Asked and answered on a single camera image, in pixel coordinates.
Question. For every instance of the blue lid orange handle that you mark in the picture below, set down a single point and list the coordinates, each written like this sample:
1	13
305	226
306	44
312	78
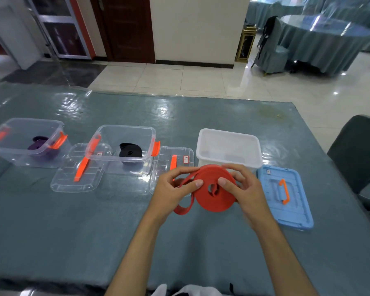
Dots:
299	209

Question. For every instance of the round table with teal cloth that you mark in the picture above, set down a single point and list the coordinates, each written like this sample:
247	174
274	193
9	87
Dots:
323	43

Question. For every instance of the dark brown wooden door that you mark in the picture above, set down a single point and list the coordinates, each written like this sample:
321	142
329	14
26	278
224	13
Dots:
126	30

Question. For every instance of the red resistance band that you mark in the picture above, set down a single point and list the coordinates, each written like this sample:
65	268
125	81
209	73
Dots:
215	203

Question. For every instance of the white plastic box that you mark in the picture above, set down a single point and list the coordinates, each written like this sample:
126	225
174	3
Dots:
228	141

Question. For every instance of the narrow white door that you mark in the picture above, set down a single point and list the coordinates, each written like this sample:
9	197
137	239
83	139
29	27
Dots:
15	33

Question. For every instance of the wide black resistance band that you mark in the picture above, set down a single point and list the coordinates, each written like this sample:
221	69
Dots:
128	145

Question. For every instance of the white framed glass door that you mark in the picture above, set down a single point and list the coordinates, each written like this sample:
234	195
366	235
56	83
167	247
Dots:
61	33

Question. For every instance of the person's right forearm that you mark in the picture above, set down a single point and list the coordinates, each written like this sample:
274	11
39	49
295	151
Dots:
286	265

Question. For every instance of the narrow black resistance band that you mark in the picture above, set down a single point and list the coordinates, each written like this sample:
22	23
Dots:
131	153

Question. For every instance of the dark grey cushioned seat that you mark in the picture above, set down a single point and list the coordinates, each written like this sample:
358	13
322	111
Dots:
356	157

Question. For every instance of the person's white shirt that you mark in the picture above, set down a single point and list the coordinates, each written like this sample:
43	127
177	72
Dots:
197	291

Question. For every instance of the black hanging garment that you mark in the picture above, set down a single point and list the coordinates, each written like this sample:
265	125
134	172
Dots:
266	30

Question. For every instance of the clear lid orange handle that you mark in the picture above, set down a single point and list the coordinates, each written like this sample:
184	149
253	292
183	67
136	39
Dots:
160	169
61	184

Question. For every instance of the person's right hand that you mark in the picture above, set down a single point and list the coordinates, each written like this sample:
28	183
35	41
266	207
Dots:
252	197

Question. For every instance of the clear plastic storage box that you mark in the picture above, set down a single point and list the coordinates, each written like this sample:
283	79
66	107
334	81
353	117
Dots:
15	129
123	132

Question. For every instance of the distant teal cloth table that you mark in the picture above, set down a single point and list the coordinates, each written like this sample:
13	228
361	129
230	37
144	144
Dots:
268	12

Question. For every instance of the person's left hand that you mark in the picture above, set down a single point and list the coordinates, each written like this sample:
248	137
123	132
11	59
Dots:
166	197

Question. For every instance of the teal felt table cover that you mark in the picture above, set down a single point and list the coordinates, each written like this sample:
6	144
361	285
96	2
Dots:
80	228

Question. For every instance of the person's left forearm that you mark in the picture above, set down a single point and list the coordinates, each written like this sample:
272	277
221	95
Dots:
132	262

